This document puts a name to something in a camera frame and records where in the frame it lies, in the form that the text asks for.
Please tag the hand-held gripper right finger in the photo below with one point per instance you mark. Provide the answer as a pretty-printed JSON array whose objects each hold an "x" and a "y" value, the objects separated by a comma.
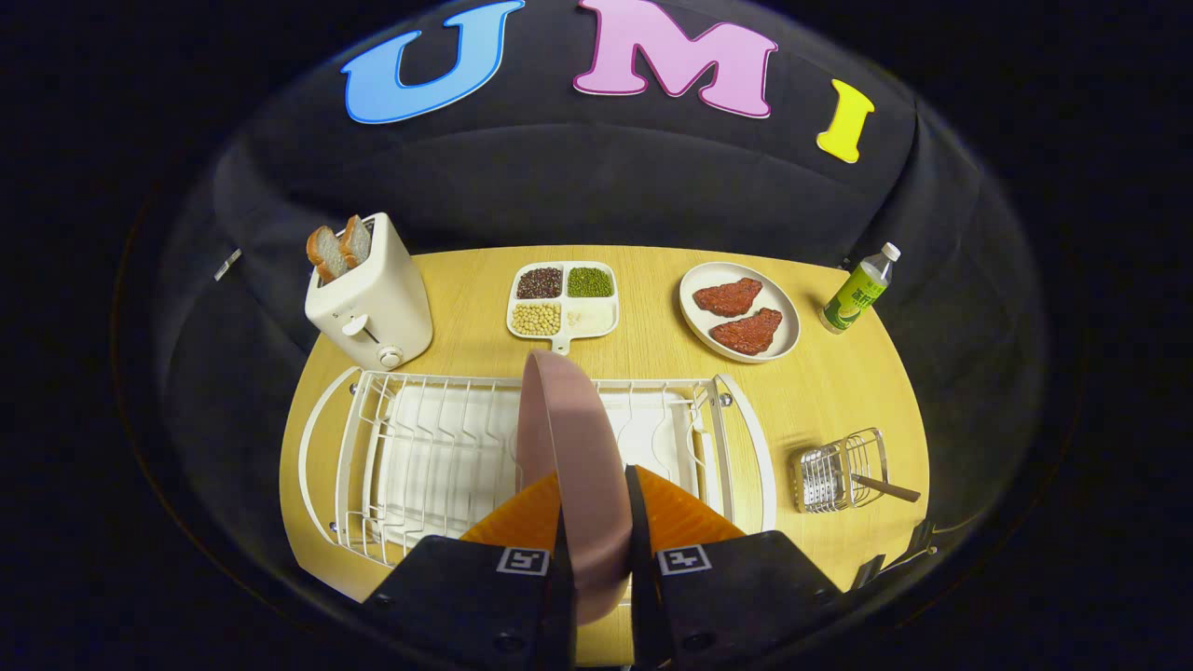
[{"x": 641, "y": 606}]

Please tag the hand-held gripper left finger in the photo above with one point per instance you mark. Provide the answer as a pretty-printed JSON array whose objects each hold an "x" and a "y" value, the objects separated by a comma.
[{"x": 566, "y": 615}]

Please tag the pink plate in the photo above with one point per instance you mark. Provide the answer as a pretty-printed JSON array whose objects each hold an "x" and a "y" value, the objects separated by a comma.
[{"x": 578, "y": 466}]

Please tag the white plate with meat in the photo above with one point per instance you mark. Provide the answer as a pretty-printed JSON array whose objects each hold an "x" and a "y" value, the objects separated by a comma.
[{"x": 699, "y": 326}]

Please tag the white drip tray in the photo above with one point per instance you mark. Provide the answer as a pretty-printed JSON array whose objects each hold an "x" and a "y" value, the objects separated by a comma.
[{"x": 447, "y": 457}]

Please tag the white divided bean tray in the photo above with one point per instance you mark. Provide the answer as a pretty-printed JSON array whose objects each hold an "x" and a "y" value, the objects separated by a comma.
[{"x": 592, "y": 317}]

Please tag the red meat piece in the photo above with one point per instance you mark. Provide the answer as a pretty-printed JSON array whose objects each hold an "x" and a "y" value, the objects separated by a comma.
[
  {"x": 747, "y": 332},
  {"x": 727, "y": 296}
]

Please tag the white toaster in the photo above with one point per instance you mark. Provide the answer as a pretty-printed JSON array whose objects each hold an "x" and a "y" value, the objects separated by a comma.
[{"x": 382, "y": 298}]

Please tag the green label drink bottle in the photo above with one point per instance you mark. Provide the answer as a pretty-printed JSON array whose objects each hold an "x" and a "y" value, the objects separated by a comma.
[{"x": 853, "y": 298}]

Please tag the toasted bread slice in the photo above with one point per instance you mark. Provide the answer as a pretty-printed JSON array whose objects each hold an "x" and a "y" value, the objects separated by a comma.
[
  {"x": 355, "y": 240},
  {"x": 325, "y": 253}
]

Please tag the black backdrop cloth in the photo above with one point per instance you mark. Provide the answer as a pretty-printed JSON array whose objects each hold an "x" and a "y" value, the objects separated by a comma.
[{"x": 606, "y": 177}]

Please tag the white cloth clip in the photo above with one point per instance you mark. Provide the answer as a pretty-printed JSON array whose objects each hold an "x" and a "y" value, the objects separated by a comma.
[{"x": 228, "y": 264}]

